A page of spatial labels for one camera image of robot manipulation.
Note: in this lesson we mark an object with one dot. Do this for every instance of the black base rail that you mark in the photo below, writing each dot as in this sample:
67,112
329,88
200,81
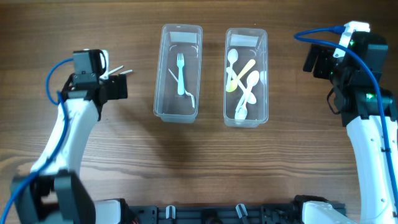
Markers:
280,213

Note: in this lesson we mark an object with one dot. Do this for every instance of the white spoon with long handle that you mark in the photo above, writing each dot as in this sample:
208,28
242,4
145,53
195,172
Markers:
251,81

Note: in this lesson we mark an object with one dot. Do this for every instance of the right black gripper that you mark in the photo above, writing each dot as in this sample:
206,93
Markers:
325,56

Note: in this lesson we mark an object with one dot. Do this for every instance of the clear thin plastic fork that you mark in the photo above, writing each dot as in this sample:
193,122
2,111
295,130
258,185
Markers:
186,92

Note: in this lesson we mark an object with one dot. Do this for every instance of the white plastic fork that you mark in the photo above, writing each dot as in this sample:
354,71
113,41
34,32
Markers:
180,65

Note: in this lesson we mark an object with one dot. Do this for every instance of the clear plastic container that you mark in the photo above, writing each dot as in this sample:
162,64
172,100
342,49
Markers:
168,104
250,44

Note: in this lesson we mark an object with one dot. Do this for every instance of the yellow plastic spoon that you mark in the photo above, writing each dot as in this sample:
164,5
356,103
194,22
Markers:
236,82

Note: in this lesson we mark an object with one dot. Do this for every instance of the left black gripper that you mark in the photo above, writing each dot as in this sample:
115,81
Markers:
117,86

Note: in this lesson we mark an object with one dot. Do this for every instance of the bent white fork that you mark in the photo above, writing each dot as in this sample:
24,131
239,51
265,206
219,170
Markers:
126,72
115,69

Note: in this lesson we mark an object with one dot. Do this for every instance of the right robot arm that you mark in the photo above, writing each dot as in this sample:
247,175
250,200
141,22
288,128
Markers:
369,115

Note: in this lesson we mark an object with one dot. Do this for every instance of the left clear plastic container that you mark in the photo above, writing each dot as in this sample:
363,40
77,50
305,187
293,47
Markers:
168,104

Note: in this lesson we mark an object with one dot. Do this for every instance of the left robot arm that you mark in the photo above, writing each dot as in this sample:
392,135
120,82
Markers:
53,191

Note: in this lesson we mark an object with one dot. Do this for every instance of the white plastic spoon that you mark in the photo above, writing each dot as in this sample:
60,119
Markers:
252,99
232,58

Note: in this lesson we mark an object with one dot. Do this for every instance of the right clear plastic container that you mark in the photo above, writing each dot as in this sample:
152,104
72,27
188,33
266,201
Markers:
250,44

